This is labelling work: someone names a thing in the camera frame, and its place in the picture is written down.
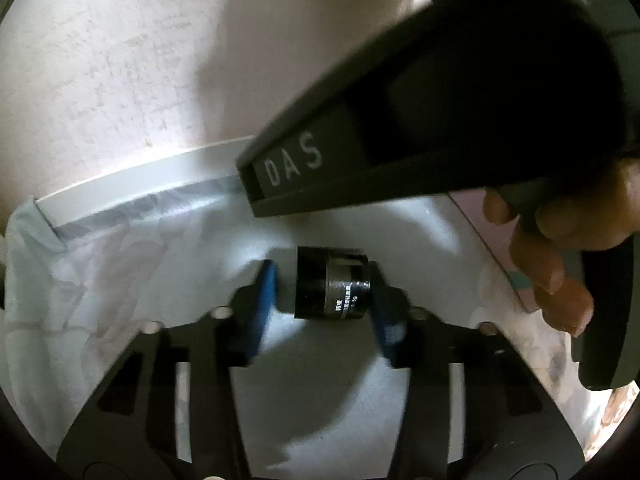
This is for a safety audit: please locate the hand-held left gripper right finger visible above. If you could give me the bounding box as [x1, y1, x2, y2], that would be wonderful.
[366, 266, 584, 479]

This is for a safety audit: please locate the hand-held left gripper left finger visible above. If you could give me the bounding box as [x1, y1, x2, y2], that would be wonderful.
[56, 259, 280, 478]

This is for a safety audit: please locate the small black cylindrical jar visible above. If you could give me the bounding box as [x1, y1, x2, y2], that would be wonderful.
[294, 246, 372, 322]

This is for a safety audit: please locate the person's right hand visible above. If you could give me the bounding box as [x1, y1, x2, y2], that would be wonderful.
[481, 159, 640, 337]

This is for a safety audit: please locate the light printed bed sheet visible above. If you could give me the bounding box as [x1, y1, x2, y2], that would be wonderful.
[0, 175, 640, 480]

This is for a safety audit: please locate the white frame rail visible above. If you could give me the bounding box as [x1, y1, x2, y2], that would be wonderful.
[32, 136, 258, 228]

